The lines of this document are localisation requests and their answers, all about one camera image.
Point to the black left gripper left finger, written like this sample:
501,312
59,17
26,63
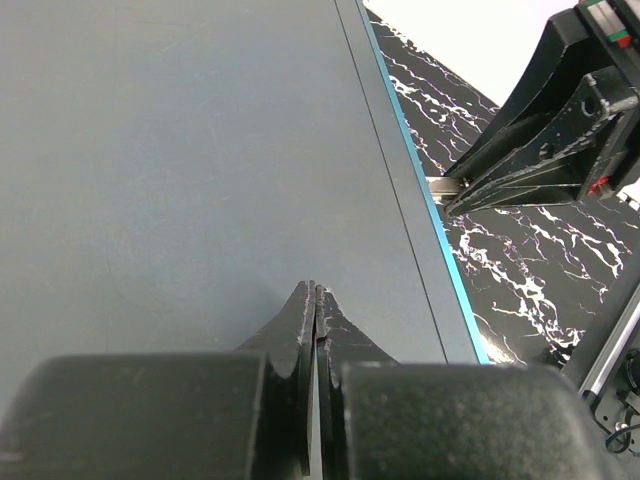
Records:
283,438

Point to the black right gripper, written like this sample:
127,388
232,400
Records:
570,127

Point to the dark grey network switch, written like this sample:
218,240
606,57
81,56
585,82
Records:
170,171

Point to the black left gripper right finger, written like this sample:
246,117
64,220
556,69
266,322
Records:
338,343

